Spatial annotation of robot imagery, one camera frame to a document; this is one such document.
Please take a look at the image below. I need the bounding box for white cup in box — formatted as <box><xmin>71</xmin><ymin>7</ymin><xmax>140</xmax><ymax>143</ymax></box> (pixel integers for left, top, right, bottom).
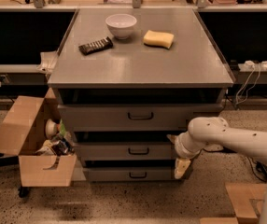
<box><xmin>45</xmin><ymin>119</ymin><xmax>58</xmax><ymax>139</ymax></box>

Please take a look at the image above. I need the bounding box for open cardboard box left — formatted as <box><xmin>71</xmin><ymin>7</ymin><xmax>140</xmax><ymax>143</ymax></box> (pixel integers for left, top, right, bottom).
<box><xmin>0</xmin><ymin>89</ymin><xmax>77</xmax><ymax>187</ymax></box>

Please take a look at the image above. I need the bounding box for yellow sponge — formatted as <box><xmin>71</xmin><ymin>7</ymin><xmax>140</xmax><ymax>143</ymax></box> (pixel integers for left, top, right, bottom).
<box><xmin>143</xmin><ymin>30</ymin><xmax>175</xmax><ymax>49</ymax></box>

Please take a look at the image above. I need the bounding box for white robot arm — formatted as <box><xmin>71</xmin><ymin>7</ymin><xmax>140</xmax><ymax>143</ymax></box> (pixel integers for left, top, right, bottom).
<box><xmin>167</xmin><ymin>117</ymin><xmax>267</xmax><ymax>224</ymax></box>

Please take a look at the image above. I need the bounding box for grey top drawer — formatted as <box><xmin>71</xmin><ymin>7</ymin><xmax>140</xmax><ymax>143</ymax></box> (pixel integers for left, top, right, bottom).
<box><xmin>58</xmin><ymin>104</ymin><xmax>222</xmax><ymax>132</ymax></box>

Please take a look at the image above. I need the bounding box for white bowl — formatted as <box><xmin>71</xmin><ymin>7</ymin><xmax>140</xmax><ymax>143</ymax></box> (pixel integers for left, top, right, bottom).
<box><xmin>105</xmin><ymin>14</ymin><xmax>137</xmax><ymax>39</ymax></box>

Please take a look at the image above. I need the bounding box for dark snack bar wrapper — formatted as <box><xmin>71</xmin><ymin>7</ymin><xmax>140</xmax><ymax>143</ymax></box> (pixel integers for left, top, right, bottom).
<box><xmin>78</xmin><ymin>36</ymin><xmax>113</xmax><ymax>55</ymax></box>

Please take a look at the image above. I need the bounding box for grey drawer cabinet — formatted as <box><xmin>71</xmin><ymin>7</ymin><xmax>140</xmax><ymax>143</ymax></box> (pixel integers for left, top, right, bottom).
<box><xmin>49</xmin><ymin>7</ymin><xmax>234</xmax><ymax>171</ymax></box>

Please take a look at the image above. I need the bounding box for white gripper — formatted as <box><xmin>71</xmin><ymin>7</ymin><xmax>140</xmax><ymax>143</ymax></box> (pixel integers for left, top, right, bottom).
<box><xmin>167</xmin><ymin>132</ymin><xmax>203</xmax><ymax>179</ymax></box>

